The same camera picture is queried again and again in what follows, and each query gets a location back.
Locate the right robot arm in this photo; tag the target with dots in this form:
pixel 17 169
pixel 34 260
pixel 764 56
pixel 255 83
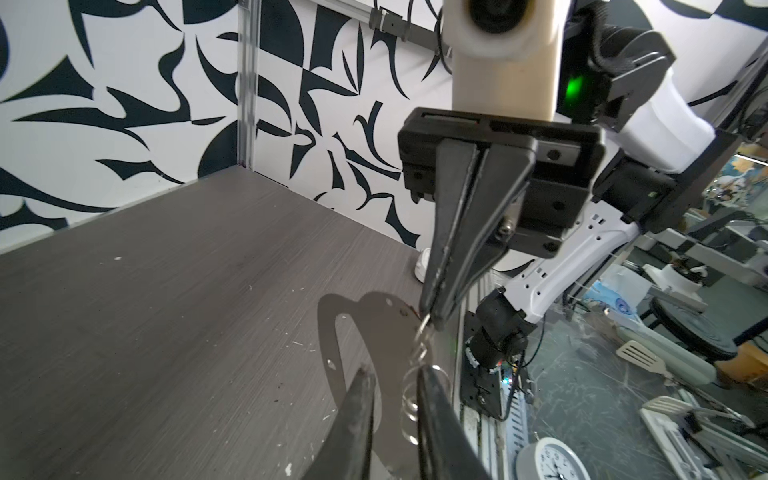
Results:
pixel 659 156

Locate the white spatula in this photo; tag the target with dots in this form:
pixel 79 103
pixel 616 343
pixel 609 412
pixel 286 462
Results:
pixel 639 355

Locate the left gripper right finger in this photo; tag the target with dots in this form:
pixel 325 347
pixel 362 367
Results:
pixel 444 451

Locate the white analog clock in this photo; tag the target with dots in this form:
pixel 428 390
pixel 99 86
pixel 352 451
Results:
pixel 549 458

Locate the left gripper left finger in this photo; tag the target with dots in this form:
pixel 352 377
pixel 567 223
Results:
pixel 346 452

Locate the black coat hook rail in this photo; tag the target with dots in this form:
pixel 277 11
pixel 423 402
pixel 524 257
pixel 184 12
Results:
pixel 411 21

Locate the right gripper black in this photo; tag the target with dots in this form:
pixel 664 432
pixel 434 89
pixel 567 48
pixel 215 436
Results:
pixel 498 183

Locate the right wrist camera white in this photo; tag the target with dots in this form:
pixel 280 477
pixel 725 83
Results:
pixel 506 56

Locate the silver metal plate key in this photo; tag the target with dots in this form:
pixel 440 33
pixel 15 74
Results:
pixel 387 326

